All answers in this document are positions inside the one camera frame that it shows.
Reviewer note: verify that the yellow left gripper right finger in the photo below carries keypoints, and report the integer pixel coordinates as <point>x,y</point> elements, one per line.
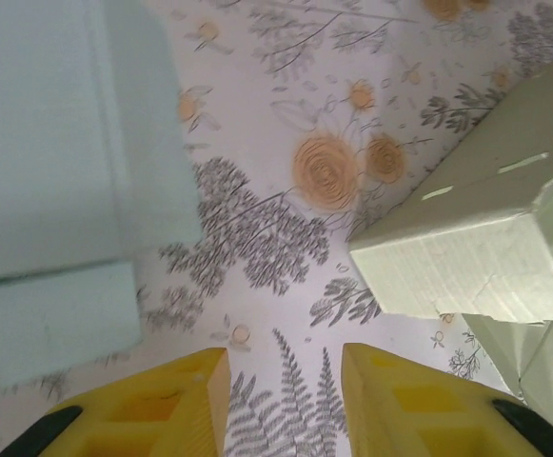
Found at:
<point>423,414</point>

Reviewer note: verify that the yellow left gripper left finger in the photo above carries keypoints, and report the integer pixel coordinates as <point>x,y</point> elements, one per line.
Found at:
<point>162,414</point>

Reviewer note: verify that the light green paper box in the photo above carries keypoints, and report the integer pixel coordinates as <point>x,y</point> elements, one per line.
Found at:
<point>471,214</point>

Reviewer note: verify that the light blue paper box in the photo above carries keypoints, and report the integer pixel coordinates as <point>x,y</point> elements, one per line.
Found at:
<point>43,119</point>

